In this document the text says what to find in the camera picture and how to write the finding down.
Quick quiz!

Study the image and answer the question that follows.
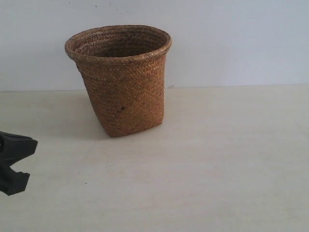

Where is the brown woven wicker basket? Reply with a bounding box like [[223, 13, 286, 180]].
[[64, 25, 172, 137]]

